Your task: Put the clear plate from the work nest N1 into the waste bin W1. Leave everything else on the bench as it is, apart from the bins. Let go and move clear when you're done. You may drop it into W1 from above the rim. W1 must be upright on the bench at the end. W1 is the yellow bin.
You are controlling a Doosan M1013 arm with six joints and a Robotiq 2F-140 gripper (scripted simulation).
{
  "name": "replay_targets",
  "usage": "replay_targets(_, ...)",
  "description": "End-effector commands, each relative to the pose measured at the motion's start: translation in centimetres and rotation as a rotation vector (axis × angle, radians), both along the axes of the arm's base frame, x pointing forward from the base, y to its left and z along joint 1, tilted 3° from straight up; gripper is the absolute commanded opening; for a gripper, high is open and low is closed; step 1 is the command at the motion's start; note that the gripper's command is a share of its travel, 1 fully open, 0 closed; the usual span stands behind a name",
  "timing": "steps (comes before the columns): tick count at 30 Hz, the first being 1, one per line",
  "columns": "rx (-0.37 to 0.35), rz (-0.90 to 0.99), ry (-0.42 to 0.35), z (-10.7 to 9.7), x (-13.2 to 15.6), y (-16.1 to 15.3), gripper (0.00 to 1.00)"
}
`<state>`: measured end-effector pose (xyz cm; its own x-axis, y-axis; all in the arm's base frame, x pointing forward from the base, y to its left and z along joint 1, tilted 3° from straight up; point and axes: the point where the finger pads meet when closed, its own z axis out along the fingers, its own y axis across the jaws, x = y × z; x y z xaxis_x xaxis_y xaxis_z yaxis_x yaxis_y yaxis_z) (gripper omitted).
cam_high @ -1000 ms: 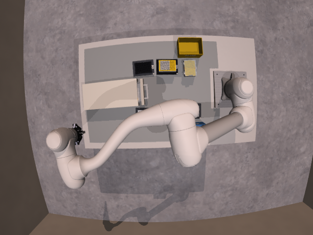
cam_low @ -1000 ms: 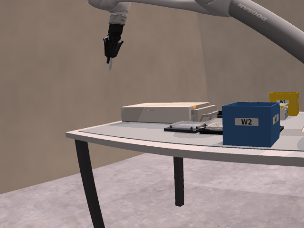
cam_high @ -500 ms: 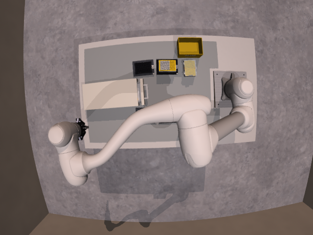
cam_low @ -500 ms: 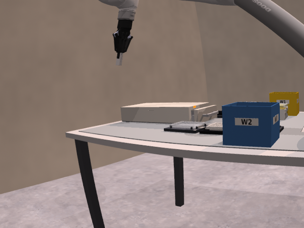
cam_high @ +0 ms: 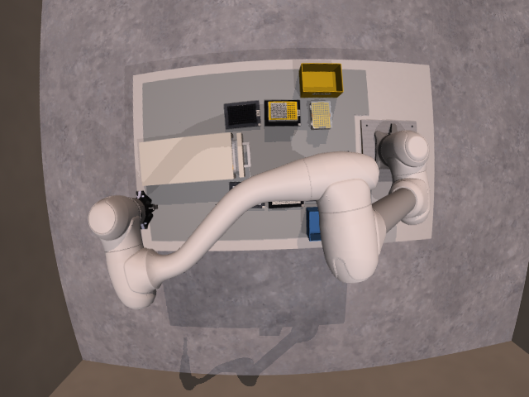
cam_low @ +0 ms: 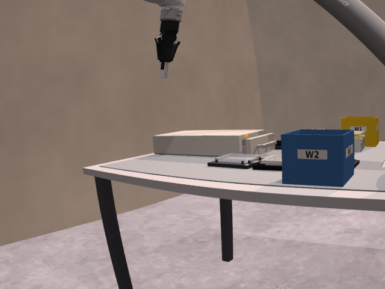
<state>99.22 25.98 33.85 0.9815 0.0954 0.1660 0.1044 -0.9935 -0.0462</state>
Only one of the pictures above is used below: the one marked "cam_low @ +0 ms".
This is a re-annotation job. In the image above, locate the yellow open-top bin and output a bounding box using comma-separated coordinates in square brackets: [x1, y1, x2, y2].
[341, 117, 379, 147]

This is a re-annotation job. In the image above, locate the blue waste bin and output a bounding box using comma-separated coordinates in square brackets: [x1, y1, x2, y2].
[281, 129, 354, 187]

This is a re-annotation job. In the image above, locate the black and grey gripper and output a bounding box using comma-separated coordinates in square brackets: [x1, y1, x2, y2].
[155, 20, 180, 78]

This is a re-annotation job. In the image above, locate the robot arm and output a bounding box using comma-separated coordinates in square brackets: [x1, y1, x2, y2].
[144, 0, 385, 65]

